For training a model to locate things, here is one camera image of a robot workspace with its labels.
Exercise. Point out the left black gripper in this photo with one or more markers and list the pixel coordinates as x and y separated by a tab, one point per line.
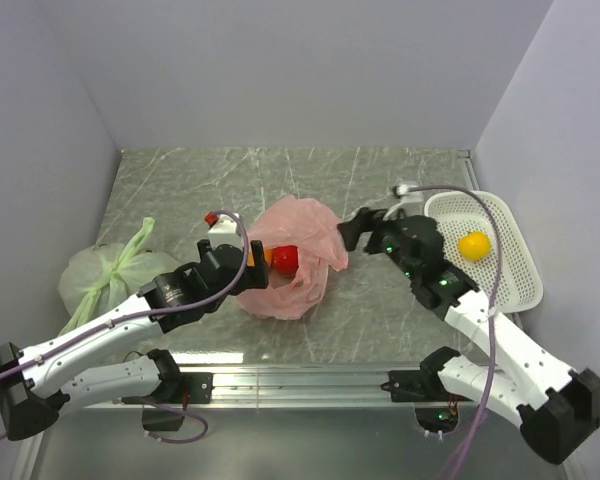
255	276

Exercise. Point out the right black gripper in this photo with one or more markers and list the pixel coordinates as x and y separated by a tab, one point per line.
363	222

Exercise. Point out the red apple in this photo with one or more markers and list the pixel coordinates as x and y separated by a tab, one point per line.
284	260

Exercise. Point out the pink plastic bag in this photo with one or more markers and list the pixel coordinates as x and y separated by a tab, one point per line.
310	227

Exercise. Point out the yellow fruit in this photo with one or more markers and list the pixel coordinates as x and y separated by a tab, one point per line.
475	246

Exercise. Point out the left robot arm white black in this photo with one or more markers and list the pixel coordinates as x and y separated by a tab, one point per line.
40	383

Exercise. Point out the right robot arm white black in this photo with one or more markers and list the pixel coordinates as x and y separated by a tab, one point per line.
555	407

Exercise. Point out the green plastic bag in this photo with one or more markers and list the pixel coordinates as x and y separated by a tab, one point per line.
99	278

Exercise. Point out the white perforated plastic basket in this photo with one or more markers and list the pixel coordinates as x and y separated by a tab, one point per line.
509	259

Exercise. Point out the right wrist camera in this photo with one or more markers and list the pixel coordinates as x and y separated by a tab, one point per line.
409	201

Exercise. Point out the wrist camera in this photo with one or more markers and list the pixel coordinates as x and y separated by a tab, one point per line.
409	201
222	230

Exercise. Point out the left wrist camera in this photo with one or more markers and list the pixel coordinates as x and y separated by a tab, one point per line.
222	230

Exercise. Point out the aluminium rail frame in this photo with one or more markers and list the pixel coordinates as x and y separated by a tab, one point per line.
291	399

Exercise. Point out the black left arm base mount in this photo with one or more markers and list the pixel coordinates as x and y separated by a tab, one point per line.
191	389

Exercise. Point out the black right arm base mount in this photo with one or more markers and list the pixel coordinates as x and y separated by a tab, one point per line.
405	385

